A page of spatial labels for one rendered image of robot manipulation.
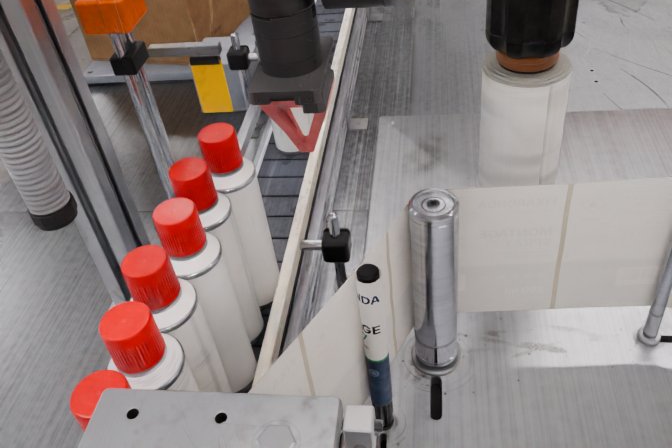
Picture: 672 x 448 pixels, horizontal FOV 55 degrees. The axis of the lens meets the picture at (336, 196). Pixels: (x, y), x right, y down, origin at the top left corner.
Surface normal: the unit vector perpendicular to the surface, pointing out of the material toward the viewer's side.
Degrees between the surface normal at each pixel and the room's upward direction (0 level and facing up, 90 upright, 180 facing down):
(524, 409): 0
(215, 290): 90
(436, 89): 0
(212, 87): 90
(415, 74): 0
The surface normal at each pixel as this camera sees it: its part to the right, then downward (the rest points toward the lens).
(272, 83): -0.11, -0.77
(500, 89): -0.69, 0.54
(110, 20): -0.11, 0.64
